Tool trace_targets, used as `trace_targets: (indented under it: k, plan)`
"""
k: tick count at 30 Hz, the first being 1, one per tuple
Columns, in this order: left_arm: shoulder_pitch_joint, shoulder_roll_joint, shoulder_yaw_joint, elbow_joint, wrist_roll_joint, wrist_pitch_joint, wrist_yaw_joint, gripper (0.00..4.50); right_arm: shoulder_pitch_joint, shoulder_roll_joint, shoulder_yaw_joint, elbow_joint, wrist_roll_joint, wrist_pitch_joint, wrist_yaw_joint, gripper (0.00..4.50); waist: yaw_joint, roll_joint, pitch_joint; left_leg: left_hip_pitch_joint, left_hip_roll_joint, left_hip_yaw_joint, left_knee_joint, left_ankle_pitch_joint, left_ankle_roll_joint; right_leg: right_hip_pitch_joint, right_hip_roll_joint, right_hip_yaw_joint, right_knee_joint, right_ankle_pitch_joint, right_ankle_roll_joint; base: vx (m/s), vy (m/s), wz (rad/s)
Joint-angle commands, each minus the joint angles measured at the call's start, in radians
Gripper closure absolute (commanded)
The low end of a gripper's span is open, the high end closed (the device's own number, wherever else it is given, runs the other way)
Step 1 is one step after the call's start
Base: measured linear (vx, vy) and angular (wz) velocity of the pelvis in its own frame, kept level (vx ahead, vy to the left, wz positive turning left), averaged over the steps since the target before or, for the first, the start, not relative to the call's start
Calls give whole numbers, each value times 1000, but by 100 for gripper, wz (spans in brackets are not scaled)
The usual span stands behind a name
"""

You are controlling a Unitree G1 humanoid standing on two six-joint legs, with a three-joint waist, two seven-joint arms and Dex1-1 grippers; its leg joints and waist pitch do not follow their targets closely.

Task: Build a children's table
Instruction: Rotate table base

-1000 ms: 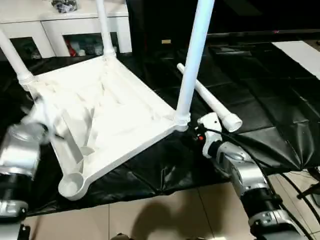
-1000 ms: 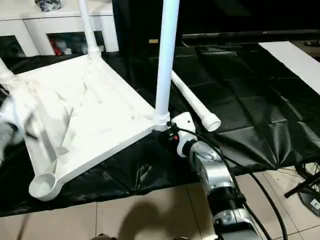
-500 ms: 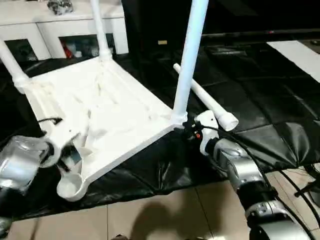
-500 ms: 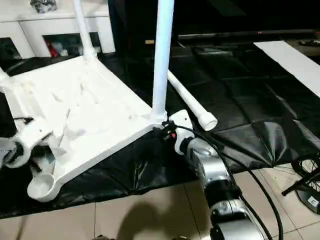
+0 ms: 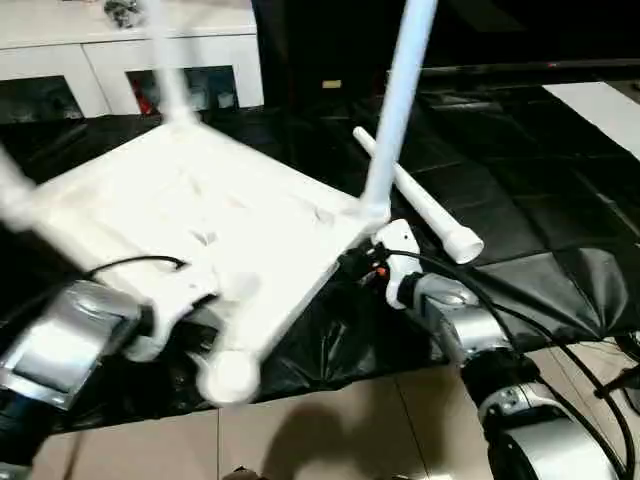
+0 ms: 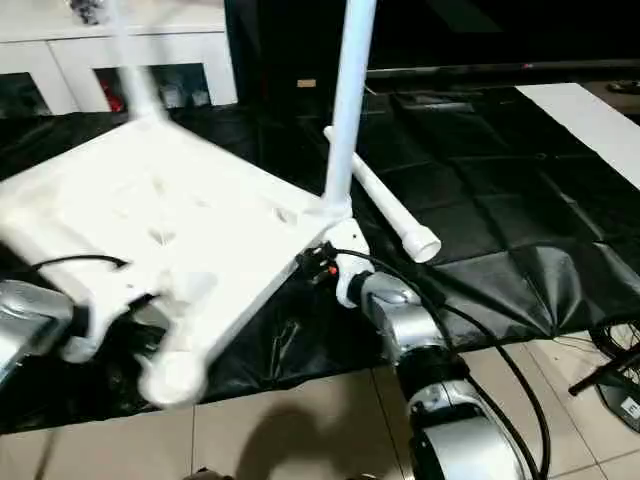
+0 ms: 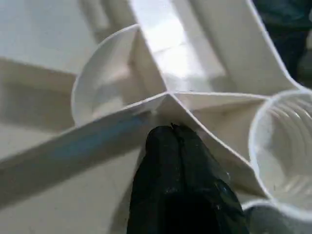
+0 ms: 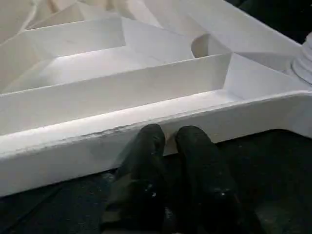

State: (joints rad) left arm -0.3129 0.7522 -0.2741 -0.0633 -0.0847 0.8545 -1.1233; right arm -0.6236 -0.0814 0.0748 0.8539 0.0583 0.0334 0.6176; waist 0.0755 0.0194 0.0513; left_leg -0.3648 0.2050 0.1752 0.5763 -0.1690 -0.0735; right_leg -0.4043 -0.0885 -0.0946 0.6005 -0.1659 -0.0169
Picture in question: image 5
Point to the white plastic table top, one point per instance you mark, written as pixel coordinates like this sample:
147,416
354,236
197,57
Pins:
200,220

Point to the white flat board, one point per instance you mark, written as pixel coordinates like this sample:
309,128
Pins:
600,110

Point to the white cabinet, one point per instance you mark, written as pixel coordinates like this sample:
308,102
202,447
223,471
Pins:
60,50

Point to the dark glass bowl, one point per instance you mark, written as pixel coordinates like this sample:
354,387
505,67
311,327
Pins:
124,10

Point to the white plastic table leg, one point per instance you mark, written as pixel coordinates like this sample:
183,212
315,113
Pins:
172,70
15,195
430,210
400,100

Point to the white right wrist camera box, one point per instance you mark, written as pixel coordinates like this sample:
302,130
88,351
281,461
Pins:
398,240

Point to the black mat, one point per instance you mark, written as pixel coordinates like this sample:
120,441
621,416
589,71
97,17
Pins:
540,250

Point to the black robot left foot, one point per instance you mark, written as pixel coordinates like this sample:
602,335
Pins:
240,474

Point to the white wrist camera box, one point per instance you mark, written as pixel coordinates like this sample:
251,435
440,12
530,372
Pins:
398,240
175,295

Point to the large black furniture piece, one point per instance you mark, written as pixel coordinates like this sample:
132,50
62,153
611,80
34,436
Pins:
500,30

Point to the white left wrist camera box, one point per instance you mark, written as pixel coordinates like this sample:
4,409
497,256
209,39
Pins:
175,295

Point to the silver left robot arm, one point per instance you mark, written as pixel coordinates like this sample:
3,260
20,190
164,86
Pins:
65,340

